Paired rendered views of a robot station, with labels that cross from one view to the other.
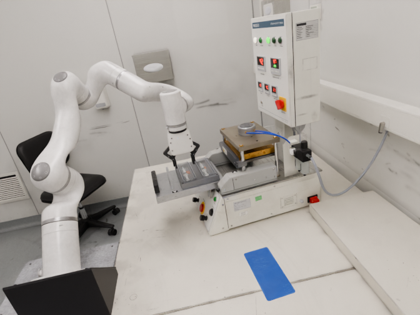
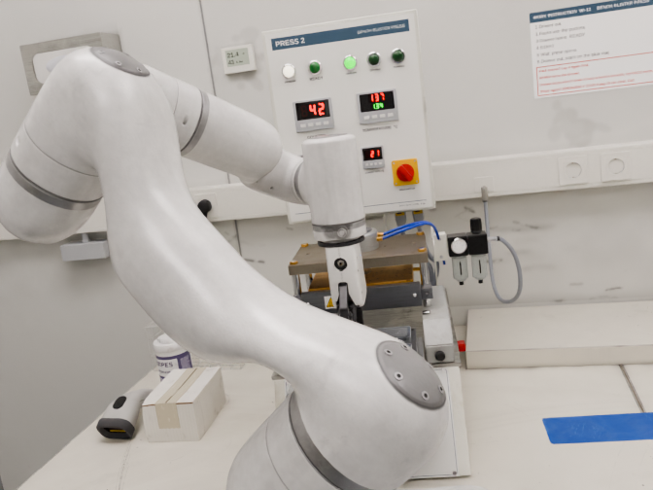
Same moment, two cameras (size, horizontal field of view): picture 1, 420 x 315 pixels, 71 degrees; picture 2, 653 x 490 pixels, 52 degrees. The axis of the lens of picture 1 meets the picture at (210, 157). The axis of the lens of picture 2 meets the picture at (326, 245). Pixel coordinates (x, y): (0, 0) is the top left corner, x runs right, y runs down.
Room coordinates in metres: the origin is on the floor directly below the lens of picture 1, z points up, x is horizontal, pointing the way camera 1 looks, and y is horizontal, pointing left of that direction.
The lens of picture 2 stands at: (0.86, 1.10, 1.42)
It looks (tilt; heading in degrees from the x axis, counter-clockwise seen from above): 12 degrees down; 289
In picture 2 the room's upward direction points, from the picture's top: 8 degrees counter-clockwise
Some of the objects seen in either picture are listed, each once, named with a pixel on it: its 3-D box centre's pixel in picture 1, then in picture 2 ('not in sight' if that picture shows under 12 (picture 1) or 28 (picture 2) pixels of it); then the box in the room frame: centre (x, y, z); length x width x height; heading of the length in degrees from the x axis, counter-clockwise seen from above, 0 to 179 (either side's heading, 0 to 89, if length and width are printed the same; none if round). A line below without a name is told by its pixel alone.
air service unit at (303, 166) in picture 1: (299, 156); (466, 252); (1.04, -0.35, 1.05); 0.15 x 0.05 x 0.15; 11
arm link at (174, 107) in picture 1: (173, 106); (331, 178); (1.18, 0.11, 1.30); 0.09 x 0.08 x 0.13; 147
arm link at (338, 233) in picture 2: (176, 125); (339, 229); (1.17, 0.12, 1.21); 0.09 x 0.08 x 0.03; 101
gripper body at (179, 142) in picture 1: (179, 139); (344, 267); (1.17, 0.11, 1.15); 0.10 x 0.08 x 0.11; 101
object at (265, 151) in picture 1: (248, 142); (365, 268); (1.22, -0.18, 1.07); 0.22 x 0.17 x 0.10; 11
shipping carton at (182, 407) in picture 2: not in sight; (186, 402); (1.65, -0.11, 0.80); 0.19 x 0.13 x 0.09; 95
